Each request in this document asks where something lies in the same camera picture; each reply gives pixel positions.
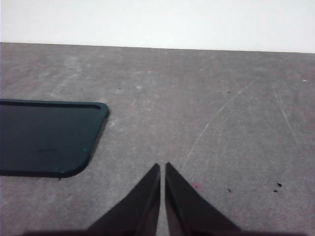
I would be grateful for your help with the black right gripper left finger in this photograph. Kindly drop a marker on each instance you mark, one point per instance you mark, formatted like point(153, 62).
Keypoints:
point(133, 209)

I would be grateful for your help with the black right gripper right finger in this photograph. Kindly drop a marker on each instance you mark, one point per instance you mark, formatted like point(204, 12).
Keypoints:
point(187, 211)

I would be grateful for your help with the dark green rectangular tray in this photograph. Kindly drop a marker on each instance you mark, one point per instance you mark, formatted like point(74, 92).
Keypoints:
point(44, 137)

